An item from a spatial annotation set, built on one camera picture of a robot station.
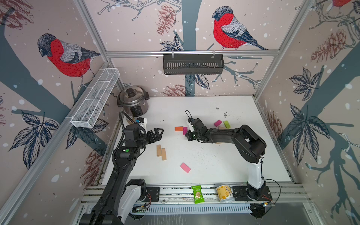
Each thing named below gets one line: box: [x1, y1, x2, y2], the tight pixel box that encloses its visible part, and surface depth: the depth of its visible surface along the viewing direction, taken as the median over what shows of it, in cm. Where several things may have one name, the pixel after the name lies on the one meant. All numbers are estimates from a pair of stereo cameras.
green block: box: [223, 120, 232, 129], surface depth 105 cm
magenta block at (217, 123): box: [213, 119, 223, 128], surface depth 106 cm
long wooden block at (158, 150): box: [156, 144, 162, 157], surface depth 92 cm
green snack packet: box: [191, 185, 205, 204], surface depth 74 cm
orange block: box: [174, 126, 184, 132], surface depth 103 cm
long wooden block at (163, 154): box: [161, 148, 167, 161], surface depth 90 cm
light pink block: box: [180, 162, 192, 174], surface depth 85 cm
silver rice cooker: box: [116, 85, 150, 117], surface depth 100 cm
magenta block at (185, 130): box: [183, 126, 188, 136], surface depth 102 cm
